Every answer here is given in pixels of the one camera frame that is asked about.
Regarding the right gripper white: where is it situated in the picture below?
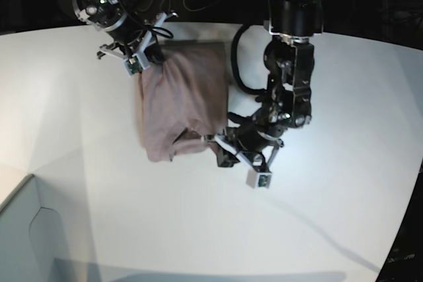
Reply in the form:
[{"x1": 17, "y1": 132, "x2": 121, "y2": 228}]
[{"x1": 96, "y1": 11, "x2": 178, "y2": 66}]

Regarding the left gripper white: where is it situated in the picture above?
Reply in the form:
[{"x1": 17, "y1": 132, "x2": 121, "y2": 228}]
[{"x1": 201, "y1": 127, "x2": 284, "y2": 172}]

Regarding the mauve pink t-shirt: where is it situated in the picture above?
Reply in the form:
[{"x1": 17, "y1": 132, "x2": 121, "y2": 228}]
[{"x1": 138, "y1": 41, "x2": 228, "y2": 162}]

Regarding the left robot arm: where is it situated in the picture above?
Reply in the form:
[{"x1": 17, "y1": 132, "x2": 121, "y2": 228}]
[{"x1": 205, "y1": 0, "x2": 323, "y2": 175}]

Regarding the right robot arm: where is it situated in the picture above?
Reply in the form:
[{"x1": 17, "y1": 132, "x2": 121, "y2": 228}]
[{"x1": 72, "y1": 0, "x2": 178, "y2": 75}]

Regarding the white cardboard box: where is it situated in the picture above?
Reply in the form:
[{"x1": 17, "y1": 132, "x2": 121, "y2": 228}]
[{"x1": 1, "y1": 174, "x2": 102, "y2": 281}]

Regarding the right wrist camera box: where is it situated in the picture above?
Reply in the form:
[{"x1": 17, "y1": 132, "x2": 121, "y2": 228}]
[{"x1": 124, "y1": 56, "x2": 145, "y2": 76}]

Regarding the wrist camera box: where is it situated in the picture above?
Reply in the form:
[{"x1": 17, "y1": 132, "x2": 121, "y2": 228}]
[
  {"x1": 124, "y1": 56, "x2": 145, "y2": 76},
  {"x1": 246, "y1": 170, "x2": 272, "y2": 188}
]

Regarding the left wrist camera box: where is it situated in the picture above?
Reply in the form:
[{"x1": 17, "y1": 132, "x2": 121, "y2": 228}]
[{"x1": 246, "y1": 170, "x2": 272, "y2": 188}]

